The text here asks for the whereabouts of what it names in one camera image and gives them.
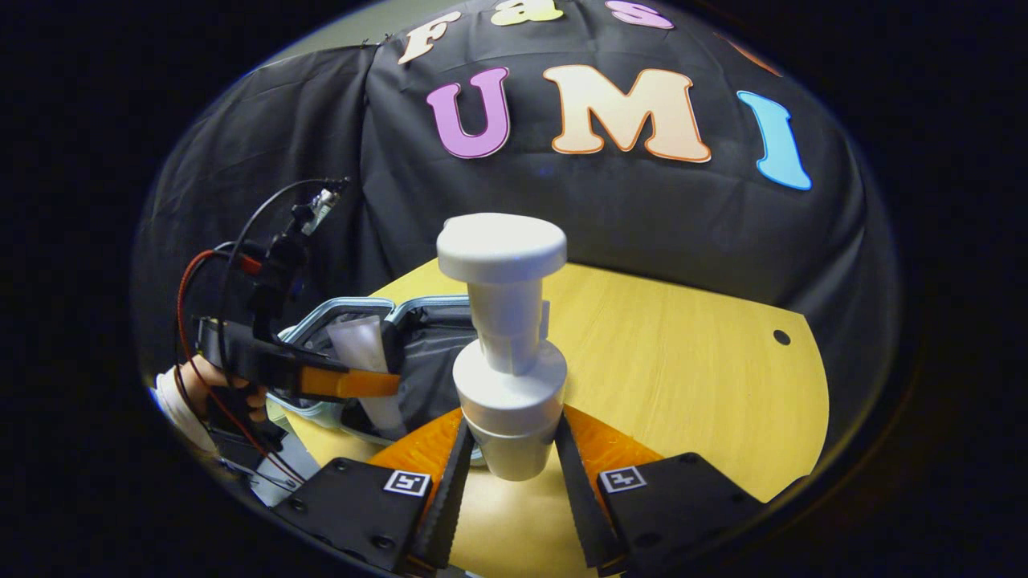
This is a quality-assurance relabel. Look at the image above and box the white pump bottle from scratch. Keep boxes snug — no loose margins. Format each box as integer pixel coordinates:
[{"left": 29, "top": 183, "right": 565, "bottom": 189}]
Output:
[{"left": 436, "top": 212, "right": 569, "bottom": 482}]

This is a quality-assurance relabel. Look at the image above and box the white squeeze tube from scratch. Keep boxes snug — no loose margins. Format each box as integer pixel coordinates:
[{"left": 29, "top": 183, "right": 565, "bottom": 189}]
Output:
[{"left": 328, "top": 315, "right": 408, "bottom": 440}]

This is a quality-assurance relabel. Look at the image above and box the black backdrop cloth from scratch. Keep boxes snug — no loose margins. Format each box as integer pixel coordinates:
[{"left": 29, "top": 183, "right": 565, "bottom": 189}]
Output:
[{"left": 133, "top": 0, "right": 900, "bottom": 482}]

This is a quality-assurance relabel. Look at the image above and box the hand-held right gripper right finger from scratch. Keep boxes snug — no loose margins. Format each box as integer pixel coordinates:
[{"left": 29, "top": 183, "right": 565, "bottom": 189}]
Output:
[{"left": 554, "top": 405, "right": 768, "bottom": 572}]

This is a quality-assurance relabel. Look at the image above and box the red cable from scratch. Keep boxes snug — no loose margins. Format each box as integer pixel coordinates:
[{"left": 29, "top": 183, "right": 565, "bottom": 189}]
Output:
[{"left": 175, "top": 249, "right": 306, "bottom": 486}]

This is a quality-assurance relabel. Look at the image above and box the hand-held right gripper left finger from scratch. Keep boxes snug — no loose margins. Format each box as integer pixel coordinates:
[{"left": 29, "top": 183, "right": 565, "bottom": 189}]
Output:
[{"left": 273, "top": 407, "right": 476, "bottom": 572}]

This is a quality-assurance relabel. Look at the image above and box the black cable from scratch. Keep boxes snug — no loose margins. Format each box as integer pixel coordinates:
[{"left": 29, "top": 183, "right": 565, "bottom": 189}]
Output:
[{"left": 217, "top": 178, "right": 330, "bottom": 322}]

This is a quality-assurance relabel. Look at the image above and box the light blue suitcase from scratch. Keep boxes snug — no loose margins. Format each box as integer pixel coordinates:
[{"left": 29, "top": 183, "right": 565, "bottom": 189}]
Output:
[{"left": 269, "top": 295, "right": 483, "bottom": 466}]

